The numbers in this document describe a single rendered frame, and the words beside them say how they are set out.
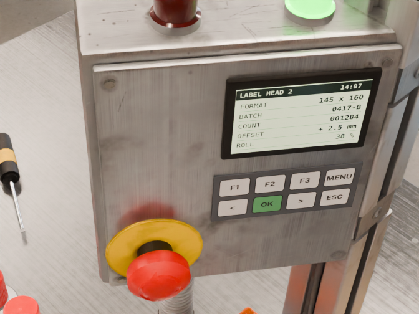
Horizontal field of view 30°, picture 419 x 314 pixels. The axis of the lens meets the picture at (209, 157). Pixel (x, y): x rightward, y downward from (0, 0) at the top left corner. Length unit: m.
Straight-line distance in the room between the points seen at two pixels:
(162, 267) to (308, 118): 0.12
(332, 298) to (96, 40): 0.28
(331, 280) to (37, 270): 0.61
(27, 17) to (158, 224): 2.56
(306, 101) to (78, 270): 0.73
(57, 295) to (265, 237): 0.62
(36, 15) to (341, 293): 2.52
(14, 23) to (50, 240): 1.90
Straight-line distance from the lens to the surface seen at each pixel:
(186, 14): 0.39
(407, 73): 0.43
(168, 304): 0.70
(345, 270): 0.55
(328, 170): 0.46
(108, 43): 0.39
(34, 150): 1.26
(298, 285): 0.60
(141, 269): 0.46
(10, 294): 0.82
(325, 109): 0.42
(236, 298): 1.07
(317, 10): 0.40
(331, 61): 0.40
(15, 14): 3.01
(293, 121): 0.42
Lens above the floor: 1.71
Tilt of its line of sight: 45 degrees down
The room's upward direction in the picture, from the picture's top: 3 degrees clockwise
